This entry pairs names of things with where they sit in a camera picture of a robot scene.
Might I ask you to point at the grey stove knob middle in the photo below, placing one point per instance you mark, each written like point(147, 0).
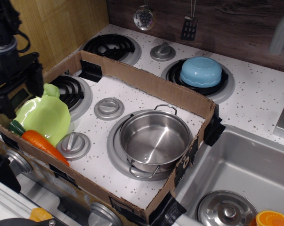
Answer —
point(109, 109)

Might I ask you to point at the grey toy faucet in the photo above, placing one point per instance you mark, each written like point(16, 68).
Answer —
point(277, 43)

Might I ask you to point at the steel pot lid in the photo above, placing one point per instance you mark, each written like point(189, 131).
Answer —
point(225, 208)

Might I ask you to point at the grey oven knob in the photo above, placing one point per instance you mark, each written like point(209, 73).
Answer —
point(100, 215)
point(18, 164)

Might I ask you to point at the blue plastic bowl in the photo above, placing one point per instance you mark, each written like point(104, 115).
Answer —
point(201, 72)

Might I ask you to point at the black coil burner front left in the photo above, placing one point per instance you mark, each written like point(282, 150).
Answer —
point(75, 92)

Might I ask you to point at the black coil burner back right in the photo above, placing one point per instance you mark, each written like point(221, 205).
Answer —
point(218, 93)

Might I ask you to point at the orange slice toy can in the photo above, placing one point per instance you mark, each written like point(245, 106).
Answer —
point(268, 218)

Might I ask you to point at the grey stove knob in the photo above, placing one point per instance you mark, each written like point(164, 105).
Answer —
point(74, 146)
point(163, 52)
point(109, 109)

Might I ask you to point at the brown cardboard fence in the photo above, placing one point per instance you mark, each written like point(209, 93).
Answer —
point(94, 177)

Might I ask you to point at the green toy broccoli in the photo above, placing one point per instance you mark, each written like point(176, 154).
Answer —
point(51, 90)

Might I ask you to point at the grey oven knob right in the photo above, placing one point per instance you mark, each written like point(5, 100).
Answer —
point(100, 215)

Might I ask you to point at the hanging metal slotted spatula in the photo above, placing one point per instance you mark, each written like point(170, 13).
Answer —
point(190, 24)

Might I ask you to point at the grey oven knob left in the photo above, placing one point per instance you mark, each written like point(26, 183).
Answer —
point(18, 164)

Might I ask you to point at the grey stove knob front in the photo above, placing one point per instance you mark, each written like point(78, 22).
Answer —
point(74, 146)

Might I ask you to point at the hanging metal skimmer spoon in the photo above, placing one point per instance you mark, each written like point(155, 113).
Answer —
point(144, 17)

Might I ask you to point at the stainless steel pot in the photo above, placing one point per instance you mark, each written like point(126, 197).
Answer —
point(154, 140)

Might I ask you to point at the grey stove knob back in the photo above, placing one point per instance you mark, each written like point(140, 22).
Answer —
point(163, 52)

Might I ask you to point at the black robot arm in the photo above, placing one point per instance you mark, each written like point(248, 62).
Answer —
point(9, 29)

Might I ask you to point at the light green plastic plate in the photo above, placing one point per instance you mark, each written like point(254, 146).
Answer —
point(47, 115)

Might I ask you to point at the grey sink basin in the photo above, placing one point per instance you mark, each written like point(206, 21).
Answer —
point(240, 162)

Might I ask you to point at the orange toy carrot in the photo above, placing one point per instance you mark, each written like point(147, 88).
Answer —
point(37, 140)

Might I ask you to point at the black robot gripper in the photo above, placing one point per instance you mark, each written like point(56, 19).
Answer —
point(16, 70)

